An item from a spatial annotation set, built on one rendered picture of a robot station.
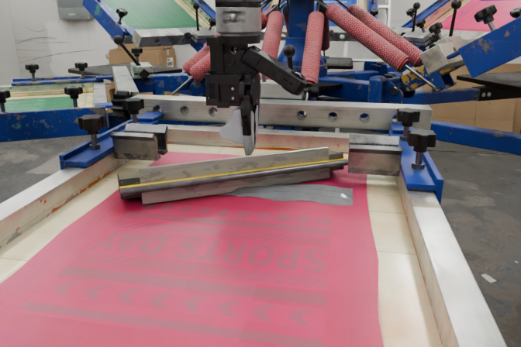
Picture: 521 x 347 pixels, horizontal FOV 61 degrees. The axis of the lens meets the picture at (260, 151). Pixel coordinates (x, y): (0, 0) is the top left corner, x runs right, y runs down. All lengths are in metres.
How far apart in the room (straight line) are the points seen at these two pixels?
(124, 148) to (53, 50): 5.16
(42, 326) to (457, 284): 0.39
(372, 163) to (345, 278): 0.28
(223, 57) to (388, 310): 0.47
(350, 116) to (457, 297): 0.60
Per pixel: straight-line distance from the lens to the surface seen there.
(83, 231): 0.65
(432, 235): 0.56
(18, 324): 0.50
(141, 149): 0.83
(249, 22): 0.72
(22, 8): 6.16
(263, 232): 0.60
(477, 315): 0.44
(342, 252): 0.56
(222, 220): 0.63
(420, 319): 0.48
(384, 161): 0.75
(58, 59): 5.96
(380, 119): 0.98
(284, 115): 0.99
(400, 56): 1.33
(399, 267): 0.55
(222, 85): 0.74
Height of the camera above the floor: 1.24
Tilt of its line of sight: 18 degrees down
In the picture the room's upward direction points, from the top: straight up
